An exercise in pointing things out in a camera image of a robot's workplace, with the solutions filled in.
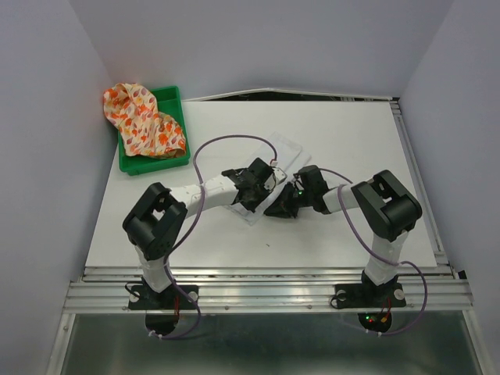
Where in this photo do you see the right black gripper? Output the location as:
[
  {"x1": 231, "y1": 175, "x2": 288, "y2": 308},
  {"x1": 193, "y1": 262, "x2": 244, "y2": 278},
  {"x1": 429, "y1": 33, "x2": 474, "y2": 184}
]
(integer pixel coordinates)
[{"x1": 263, "y1": 181, "x2": 313, "y2": 218}]

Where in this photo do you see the white skirt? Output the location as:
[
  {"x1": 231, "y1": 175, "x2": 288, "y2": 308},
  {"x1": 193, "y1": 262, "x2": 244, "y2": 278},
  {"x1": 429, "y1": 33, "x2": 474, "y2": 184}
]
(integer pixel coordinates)
[{"x1": 225, "y1": 132, "x2": 311, "y2": 226}]

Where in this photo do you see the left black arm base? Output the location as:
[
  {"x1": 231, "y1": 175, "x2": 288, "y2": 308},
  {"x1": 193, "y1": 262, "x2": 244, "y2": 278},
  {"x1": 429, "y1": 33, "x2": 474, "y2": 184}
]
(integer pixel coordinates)
[{"x1": 124, "y1": 282, "x2": 201, "y2": 340}]

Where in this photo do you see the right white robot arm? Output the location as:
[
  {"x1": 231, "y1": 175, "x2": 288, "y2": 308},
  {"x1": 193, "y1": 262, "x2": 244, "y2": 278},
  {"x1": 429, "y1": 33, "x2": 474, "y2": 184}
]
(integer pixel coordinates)
[{"x1": 264, "y1": 166, "x2": 423, "y2": 305}]

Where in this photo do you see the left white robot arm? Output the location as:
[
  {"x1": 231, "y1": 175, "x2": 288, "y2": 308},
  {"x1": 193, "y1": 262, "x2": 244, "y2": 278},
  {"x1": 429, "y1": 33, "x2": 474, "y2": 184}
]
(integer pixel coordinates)
[{"x1": 122, "y1": 158, "x2": 287, "y2": 308}]

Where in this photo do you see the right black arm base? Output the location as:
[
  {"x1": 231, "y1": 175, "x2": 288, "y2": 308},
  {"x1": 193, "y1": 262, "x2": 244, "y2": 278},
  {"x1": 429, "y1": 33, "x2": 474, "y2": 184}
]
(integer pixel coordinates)
[{"x1": 329, "y1": 283, "x2": 406, "y2": 334}]

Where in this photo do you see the green plastic bin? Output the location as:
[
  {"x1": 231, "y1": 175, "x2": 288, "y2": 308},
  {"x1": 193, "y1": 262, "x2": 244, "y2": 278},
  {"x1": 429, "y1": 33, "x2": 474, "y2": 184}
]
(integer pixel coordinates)
[{"x1": 117, "y1": 86, "x2": 191, "y2": 176}]

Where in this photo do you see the orange floral skirt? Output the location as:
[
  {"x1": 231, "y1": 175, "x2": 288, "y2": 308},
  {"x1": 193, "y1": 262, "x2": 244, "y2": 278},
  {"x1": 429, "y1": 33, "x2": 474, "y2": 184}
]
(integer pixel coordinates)
[{"x1": 102, "y1": 83, "x2": 187, "y2": 159}]

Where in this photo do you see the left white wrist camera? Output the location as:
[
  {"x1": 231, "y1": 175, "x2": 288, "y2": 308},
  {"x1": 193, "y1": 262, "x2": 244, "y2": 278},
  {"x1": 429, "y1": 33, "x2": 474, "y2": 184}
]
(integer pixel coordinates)
[{"x1": 270, "y1": 166, "x2": 288, "y2": 188}]

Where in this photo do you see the aluminium right side rail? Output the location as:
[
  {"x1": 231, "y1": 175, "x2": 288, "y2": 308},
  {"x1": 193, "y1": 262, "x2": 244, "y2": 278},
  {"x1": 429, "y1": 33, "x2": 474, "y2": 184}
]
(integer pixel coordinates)
[{"x1": 389, "y1": 98, "x2": 467, "y2": 280}]

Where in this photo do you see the aluminium front rail frame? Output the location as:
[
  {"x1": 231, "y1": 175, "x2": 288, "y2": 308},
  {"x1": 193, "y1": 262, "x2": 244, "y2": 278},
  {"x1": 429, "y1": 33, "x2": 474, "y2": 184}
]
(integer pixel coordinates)
[{"x1": 46, "y1": 256, "x2": 494, "y2": 374}]

